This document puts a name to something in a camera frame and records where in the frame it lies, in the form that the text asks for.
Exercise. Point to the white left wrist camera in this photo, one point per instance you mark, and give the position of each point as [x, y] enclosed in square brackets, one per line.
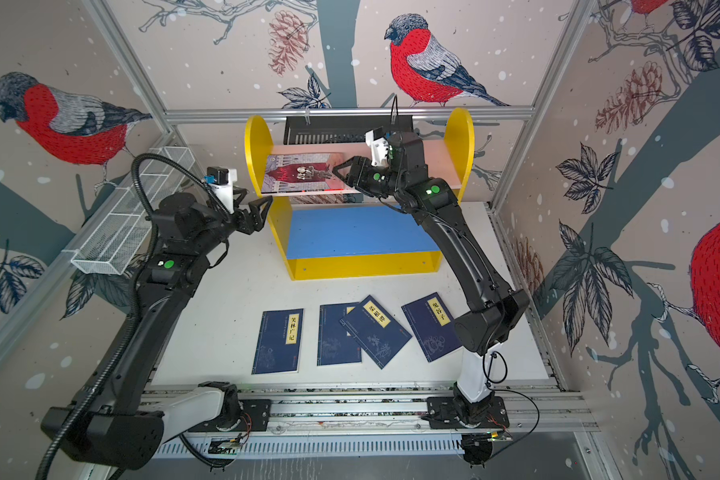
[221, 181]

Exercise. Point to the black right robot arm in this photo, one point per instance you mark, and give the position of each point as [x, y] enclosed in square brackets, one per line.
[397, 168]

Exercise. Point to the yellow blue pink bookshelf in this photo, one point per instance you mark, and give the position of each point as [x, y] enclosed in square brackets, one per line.
[368, 239]

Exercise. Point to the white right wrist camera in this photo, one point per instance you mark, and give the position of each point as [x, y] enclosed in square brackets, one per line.
[376, 140]

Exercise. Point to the white wire mesh tray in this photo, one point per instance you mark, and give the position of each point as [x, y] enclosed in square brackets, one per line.
[112, 237]

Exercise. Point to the red silver illustrated book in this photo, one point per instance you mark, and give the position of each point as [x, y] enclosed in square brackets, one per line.
[292, 174]

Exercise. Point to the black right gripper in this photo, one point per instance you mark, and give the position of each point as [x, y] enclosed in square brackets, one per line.
[363, 178]

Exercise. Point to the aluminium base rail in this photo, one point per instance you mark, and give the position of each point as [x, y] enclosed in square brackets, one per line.
[375, 419]

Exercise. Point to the navy book leftmost yellow label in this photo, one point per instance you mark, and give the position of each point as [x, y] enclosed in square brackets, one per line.
[278, 344]

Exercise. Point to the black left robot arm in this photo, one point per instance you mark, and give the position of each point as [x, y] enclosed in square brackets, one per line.
[103, 423]

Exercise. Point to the black slotted vent box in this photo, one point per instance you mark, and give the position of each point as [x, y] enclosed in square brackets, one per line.
[340, 129]

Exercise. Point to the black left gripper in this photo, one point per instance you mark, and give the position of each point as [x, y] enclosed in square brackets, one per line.
[258, 220]

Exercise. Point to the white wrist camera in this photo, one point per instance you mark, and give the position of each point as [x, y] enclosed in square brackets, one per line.
[376, 140]
[221, 181]

